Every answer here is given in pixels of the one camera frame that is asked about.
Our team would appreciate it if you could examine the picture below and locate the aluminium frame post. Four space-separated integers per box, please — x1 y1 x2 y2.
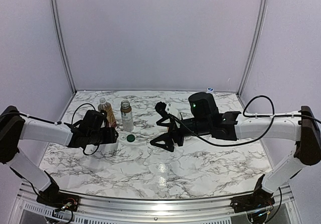
50 0 77 94
237 0 268 96

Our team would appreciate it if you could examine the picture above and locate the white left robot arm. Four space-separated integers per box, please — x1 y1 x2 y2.
1 105 118 206

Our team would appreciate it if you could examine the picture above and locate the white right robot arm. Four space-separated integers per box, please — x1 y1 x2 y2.
150 92 320 208

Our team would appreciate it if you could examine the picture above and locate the white tea bottle cap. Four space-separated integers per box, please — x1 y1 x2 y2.
119 134 127 141

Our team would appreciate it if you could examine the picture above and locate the aluminium table front rail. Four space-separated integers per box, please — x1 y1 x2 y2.
9 183 301 223

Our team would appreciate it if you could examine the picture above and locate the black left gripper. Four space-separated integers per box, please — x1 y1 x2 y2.
88 127 118 145

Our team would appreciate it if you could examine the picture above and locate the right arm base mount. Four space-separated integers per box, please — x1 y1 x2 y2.
230 174 275 213

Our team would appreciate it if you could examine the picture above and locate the tea bottle red label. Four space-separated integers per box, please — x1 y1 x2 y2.
98 97 117 128

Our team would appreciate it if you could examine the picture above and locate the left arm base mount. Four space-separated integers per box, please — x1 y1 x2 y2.
36 175 80 211

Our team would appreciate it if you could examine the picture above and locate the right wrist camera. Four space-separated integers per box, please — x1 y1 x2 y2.
155 101 183 128

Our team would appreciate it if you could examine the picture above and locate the dark green bottle cap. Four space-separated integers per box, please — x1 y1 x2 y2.
126 134 135 143

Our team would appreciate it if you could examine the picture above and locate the clear water bottle blue cap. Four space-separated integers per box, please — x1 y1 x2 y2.
206 87 214 94

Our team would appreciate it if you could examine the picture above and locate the right aluminium frame post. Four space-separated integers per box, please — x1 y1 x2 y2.
237 0 268 96

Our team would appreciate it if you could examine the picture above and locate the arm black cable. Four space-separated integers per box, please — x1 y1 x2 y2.
170 94 321 147
70 103 106 156

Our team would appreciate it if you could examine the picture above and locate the left aluminium frame post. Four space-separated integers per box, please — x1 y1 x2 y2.
50 0 77 94

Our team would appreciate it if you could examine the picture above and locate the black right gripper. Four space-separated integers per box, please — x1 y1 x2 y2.
150 117 211 153

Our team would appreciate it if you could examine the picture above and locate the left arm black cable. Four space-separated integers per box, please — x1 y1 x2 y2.
70 103 106 156

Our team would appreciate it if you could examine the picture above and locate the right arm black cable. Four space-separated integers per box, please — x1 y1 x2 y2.
170 94 321 147

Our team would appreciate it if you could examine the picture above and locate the coffee bottle white label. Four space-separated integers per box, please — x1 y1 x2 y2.
120 100 134 132

